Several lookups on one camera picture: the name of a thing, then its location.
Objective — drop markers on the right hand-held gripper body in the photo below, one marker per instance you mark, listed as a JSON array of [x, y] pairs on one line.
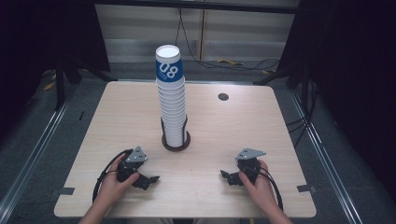
[[249, 166]]

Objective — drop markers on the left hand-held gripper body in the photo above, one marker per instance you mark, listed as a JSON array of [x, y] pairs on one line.
[[132, 161]]

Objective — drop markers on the stack of white paper cups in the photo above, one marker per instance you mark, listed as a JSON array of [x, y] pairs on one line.
[[172, 112]]

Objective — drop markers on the person's right hand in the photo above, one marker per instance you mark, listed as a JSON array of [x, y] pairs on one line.
[[261, 191]]

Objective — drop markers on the person's left hand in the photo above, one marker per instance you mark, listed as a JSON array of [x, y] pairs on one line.
[[113, 188]]

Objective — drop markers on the grey tape strip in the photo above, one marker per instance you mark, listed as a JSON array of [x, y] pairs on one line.
[[305, 188], [63, 191]]

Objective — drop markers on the dark round table grommet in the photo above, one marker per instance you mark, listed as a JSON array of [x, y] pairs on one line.
[[223, 96]]

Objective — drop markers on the black stand leg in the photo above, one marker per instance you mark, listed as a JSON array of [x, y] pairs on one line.
[[271, 77]]

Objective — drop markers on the small yellow tape piece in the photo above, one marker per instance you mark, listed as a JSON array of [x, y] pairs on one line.
[[266, 72]]

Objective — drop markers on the black metal stand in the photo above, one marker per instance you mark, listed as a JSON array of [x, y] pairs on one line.
[[60, 87]]

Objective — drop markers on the long yellow tape strip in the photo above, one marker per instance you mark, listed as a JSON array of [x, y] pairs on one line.
[[229, 62]]

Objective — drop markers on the black curtain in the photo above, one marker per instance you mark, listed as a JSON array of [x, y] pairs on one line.
[[351, 77], [40, 40]]

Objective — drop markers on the metal floor rail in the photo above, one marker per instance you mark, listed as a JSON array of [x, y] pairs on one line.
[[323, 152], [34, 152]]

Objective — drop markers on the black frame bar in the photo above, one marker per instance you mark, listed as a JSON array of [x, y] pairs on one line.
[[199, 5]]

